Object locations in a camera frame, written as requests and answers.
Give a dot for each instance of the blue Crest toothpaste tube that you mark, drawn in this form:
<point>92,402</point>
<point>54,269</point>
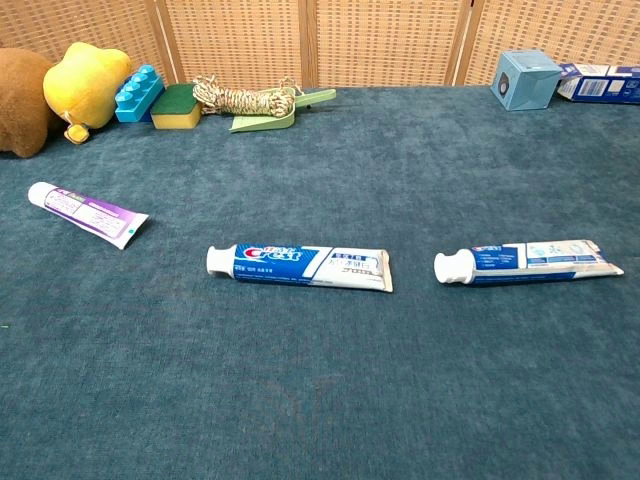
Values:
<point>300,265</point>

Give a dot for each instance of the green yellow sponge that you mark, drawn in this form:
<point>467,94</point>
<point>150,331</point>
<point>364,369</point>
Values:
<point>172,107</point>

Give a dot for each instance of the light green dustpan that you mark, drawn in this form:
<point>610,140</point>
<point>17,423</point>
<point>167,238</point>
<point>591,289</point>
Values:
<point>265,123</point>

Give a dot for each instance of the teal table cloth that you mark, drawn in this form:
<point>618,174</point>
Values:
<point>320,380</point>

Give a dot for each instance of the blue building block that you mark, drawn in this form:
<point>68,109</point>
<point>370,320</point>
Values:
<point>135,97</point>

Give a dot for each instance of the brown plush toy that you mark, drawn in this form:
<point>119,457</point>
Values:
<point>20,105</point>

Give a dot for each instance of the purple white toothpaste tube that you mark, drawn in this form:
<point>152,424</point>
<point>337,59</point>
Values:
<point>85,212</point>

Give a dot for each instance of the yellow plush toy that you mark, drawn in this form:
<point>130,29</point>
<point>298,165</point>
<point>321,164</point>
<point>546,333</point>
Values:
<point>85,85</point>

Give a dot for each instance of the blue white carton box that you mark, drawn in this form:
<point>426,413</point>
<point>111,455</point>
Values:
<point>600,87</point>

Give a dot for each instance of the wicker folding screen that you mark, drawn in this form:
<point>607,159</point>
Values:
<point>240,40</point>

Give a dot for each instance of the blue white toothpaste tube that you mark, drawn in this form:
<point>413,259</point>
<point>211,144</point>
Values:
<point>525,262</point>

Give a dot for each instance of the light blue cardboard box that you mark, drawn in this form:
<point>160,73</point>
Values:
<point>525,80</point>

